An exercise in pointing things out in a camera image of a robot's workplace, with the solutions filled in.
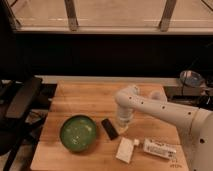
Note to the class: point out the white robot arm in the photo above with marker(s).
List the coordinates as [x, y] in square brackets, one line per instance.
[198, 122]

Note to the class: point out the white labelled tube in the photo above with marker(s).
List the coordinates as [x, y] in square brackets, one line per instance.
[159, 149]

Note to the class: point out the white box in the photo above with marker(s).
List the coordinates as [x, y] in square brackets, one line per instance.
[126, 148]

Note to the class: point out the black eraser block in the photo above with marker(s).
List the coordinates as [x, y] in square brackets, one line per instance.
[109, 128]

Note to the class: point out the black office chair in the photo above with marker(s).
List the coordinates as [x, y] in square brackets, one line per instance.
[13, 126]

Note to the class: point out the round metal dish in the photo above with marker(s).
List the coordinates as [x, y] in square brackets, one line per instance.
[191, 78]

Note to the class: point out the green bowl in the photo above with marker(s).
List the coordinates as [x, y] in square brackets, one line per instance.
[78, 133]

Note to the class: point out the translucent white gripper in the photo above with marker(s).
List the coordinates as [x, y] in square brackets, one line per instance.
[124, 116]

